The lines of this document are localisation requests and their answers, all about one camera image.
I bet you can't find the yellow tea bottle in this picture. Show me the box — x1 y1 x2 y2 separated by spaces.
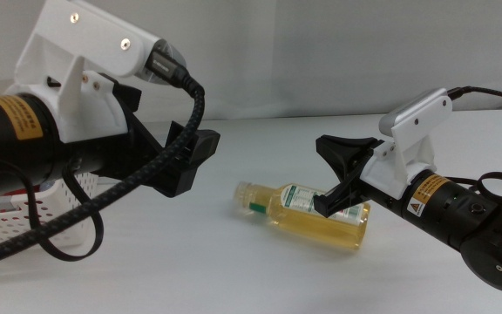
233 181 372 251

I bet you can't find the white backdrop curtain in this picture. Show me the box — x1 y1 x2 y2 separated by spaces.
0 0 502 124

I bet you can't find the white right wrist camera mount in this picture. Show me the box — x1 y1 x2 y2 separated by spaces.
359 87 453 200

